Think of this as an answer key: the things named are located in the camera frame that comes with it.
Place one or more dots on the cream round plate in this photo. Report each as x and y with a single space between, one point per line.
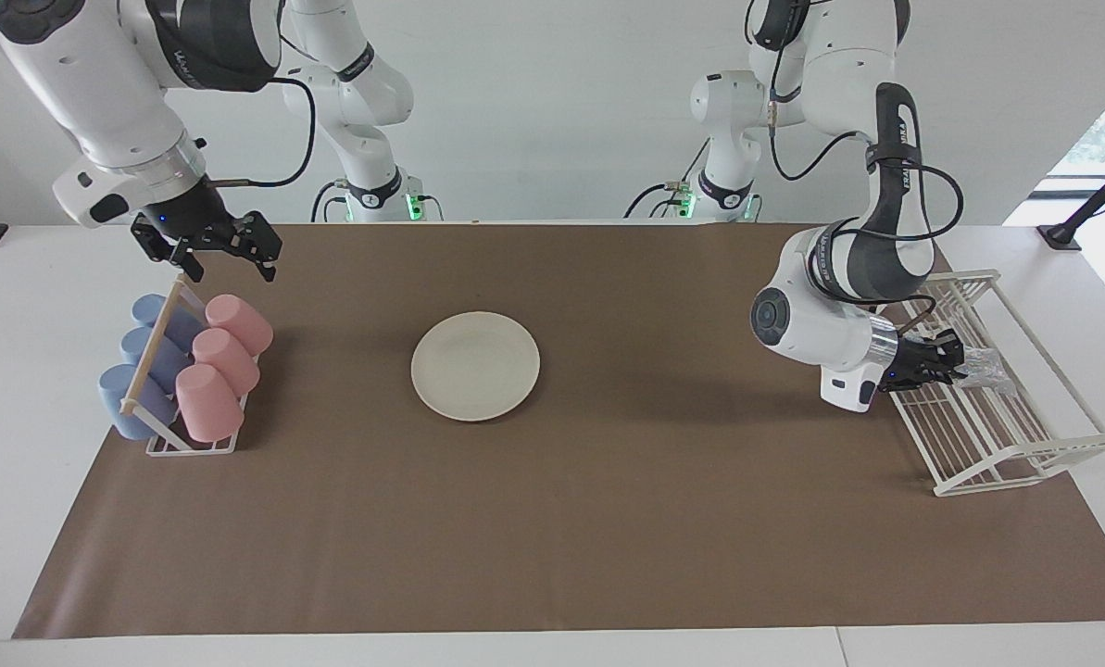
475 367

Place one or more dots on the pink plastic cup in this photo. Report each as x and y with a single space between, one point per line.
209 403
240 324
226 361

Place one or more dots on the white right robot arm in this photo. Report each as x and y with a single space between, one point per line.
89 83

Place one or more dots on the blue plastic cup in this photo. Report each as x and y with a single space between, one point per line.
147 308
134 345
117 400

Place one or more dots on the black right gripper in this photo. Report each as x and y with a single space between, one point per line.
198 218

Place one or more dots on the brown paper table mat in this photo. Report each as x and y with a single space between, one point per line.
608 519

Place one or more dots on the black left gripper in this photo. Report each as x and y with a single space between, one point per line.
906 366

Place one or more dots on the black clamp stand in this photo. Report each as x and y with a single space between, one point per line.
1059 236

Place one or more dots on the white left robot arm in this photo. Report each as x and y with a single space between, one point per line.
802 324

